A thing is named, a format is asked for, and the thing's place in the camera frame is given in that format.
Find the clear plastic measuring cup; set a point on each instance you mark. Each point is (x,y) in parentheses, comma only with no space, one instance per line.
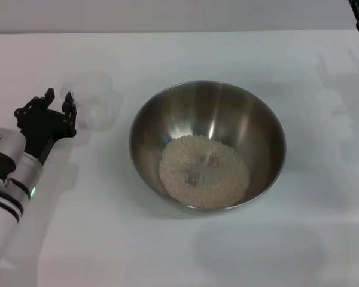
(98,101)

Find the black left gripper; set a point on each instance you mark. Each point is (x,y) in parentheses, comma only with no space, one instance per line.
(43,131)

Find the white rice grains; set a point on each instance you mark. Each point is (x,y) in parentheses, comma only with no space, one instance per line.
(221,182)

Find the stainless steel mixing bowl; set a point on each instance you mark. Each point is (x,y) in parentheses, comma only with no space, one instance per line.
(208,148)

